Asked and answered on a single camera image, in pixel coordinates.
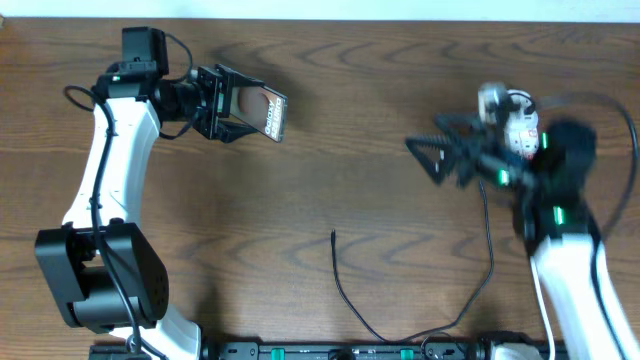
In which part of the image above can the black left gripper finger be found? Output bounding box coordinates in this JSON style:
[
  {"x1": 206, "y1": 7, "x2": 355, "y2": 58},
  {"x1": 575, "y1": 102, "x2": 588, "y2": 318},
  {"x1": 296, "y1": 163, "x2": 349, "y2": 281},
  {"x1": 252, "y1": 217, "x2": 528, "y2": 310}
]
[
  {"x1": 227, "y1": 69, "x2": 264, "y2": 92},
  {"x1": 218, "y1": 120, "x2": 258, "y2": 144}
]

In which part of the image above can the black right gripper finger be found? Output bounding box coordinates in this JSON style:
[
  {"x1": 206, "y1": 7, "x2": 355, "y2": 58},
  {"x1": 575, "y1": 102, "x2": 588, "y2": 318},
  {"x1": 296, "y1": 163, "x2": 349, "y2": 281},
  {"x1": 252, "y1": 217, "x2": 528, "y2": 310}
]
[
  {"x1": 405, "y1": 135, "x2": 463, "y2": 185},
  {"x1": 435, "y1": 113, "x2": 483, "y2": 138}
]

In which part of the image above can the Galaxy S25 Ultra smartphone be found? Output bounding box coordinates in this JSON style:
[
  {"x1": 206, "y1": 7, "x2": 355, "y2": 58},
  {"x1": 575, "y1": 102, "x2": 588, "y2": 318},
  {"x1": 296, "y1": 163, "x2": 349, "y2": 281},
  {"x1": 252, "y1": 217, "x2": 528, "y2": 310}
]
[{"x1": 230, "y1": 86, "x2": 288, "y2": 143}]

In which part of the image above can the black USB charging cable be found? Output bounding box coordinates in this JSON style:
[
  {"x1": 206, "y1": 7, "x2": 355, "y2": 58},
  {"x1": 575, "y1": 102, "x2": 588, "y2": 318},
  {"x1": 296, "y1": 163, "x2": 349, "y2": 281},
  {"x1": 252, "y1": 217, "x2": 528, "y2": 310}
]
[{"x1": 330, "y1": 89, "x2": 539, "y2": 345}]

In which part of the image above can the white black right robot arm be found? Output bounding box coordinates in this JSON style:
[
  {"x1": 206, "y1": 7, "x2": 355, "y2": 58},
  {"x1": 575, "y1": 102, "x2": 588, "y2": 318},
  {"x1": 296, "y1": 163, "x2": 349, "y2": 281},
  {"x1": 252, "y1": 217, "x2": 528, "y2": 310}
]
[{"x1": 405, "y1": 115, "x2": 639, "y2": 359}]

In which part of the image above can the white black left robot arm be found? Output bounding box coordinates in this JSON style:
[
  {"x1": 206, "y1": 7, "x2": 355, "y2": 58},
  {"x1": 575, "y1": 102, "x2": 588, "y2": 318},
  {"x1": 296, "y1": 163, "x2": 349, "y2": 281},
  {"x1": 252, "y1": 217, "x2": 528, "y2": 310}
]
[{"x1": 34, "y1": 59, "x2": 288, "y2": 359}]

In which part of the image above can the white USB charger adapter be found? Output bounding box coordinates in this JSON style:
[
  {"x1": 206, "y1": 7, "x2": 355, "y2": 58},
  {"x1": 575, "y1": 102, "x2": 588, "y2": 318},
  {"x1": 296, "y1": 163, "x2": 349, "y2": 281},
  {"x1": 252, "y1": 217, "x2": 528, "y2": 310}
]
[{"x1": 507, "y1": 89, "x2": 536, "y2": 116}]

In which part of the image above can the white power strip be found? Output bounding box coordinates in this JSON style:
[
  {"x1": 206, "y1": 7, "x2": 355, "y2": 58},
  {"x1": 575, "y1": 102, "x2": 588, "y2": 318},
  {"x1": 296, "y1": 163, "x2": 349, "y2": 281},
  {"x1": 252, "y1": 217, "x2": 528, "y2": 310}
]
[{"x1": 503, "y1": 108, "x2": 539, "y2": 159}]

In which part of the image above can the white power strip cord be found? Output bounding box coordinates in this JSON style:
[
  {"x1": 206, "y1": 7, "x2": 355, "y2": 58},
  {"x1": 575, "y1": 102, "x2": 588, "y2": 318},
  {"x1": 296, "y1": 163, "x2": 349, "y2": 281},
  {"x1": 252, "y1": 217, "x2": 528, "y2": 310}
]
[{"x1": 528, "y1": 254, "x2": 557, "y2": 360}]

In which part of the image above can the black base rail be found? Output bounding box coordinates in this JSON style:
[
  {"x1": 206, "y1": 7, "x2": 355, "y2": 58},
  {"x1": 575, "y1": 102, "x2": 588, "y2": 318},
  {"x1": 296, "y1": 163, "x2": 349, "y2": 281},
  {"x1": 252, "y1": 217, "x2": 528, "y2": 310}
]
[{"x1": 89, "y1": 341, "x2": 571, "y2": 360}]

